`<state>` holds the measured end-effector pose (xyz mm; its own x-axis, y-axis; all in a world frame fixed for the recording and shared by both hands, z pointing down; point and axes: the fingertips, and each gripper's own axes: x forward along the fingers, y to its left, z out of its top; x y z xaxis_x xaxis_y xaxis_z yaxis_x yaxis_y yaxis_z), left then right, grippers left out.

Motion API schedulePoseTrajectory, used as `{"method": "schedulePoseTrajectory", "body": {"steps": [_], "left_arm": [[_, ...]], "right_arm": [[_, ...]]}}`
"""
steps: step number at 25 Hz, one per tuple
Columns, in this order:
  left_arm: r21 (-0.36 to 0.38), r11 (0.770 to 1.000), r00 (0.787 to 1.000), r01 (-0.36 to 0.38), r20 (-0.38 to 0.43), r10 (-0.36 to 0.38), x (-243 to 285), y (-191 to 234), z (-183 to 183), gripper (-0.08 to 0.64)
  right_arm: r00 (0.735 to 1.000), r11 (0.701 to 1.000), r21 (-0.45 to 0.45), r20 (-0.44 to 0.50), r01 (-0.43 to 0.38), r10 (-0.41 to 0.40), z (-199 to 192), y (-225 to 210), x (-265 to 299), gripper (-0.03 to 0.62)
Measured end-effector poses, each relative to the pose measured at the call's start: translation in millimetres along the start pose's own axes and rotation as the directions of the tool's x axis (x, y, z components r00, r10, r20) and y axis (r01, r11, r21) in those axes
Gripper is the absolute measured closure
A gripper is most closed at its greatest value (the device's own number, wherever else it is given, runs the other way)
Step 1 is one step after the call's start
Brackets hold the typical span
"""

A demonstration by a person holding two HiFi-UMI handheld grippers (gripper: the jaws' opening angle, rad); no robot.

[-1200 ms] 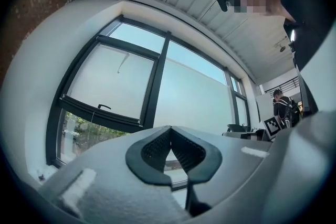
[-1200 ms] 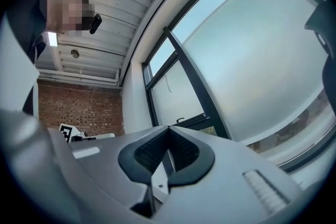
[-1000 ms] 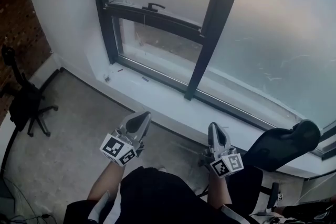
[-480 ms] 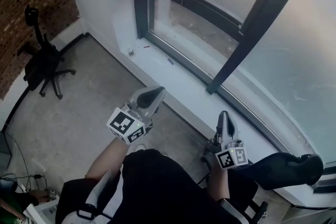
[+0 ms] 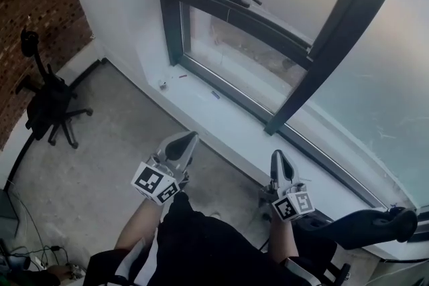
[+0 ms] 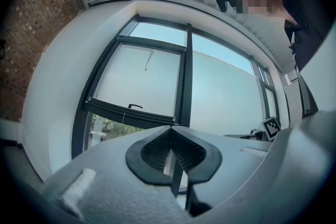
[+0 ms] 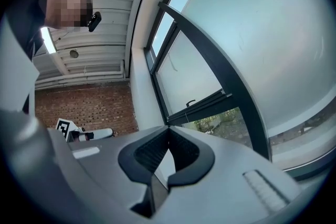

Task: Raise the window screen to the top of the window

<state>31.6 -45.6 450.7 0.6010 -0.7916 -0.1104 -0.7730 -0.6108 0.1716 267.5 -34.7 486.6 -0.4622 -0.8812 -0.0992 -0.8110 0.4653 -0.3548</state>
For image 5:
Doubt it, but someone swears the person's left forearm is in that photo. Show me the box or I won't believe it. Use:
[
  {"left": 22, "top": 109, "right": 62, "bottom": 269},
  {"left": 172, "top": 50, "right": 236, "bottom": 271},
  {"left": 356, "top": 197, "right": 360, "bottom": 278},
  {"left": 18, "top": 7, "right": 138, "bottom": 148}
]
[{"left": 113, "top": 199, "right": 168, "bottom": 254}]

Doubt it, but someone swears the black swivel chair with headrest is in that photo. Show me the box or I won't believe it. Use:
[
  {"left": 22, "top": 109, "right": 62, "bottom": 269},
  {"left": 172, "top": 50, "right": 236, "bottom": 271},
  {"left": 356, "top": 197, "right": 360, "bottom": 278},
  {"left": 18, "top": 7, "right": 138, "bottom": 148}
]
[{"left": 15, "top": 28, "right": 94, "bottom": 150}]

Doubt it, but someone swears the black mesh office chair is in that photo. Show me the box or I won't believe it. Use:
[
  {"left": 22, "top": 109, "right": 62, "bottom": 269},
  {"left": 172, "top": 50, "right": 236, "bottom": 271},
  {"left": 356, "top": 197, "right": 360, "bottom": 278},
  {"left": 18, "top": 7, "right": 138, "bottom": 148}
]
[{"left": 290, "top": 206, "right": 419, "bottom": 284}]

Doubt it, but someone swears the person's black white-striped clothing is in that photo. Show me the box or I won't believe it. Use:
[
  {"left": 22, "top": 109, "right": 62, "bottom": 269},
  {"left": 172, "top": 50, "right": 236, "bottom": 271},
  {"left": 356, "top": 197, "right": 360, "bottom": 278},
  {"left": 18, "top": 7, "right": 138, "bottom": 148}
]
[{"left": 80, "top": 192, "right": 339, "bottom": 286}]

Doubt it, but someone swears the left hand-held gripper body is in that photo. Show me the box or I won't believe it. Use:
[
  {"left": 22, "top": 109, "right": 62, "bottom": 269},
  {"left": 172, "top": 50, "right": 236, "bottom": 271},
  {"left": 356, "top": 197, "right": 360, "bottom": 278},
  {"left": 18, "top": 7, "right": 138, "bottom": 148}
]
[{"left": 131, "top": 153, "right": 194, "bottom": 206}]

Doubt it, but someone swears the person's right forearm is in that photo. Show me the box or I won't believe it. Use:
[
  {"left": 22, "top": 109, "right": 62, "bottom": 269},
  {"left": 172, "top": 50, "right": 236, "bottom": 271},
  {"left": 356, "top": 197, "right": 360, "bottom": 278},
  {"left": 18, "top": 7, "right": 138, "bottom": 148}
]
[{"left": 266, "top": 216, "right": 299, "bottom": 262}]

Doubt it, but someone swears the grey box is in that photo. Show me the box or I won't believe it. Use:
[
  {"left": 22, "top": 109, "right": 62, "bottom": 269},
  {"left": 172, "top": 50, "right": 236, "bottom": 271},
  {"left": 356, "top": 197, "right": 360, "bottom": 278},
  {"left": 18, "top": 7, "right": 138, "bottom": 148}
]
[{"left": 0, "top": 188, "right": 18, "bottom": 239}]

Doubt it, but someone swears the large frosted glass pane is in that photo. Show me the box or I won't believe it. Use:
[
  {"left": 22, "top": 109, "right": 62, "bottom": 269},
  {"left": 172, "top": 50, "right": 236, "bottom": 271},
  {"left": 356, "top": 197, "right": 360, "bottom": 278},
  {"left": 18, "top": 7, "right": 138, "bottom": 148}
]
[{"left": 267, "top": 0, "right": 429, "bottom": 212}]

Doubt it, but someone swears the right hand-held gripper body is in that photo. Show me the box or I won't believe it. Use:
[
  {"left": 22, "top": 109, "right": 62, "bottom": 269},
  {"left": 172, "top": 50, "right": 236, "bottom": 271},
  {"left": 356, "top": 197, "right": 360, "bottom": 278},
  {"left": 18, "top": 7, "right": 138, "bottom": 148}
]
[{"left": 259, "top": 176, "right": 316, "bottom": 222}]

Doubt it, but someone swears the dark-framed window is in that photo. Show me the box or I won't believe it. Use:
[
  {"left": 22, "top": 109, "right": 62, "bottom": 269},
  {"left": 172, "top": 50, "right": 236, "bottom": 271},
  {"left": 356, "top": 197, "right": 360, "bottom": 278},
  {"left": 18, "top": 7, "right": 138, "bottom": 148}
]
[{"left": 154, "top": 0, "right": 413, "bottom": 137}]

